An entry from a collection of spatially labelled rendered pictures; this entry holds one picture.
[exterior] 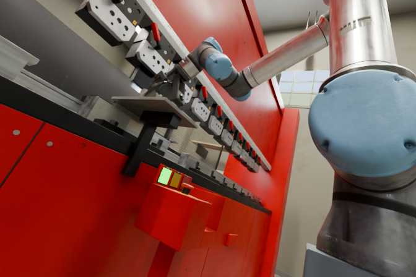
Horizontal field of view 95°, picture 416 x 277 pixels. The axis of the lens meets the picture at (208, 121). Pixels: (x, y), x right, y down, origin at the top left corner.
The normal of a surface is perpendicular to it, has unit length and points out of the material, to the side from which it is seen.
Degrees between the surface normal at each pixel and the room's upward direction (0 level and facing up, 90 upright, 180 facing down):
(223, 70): 130
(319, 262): 90
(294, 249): 90
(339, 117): 97
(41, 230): 90
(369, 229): 73
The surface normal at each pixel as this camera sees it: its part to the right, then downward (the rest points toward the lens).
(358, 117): -0.65, -0.35
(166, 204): -0.41, -0.46
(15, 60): 0.84, 0.07
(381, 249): -0.39, -0.71
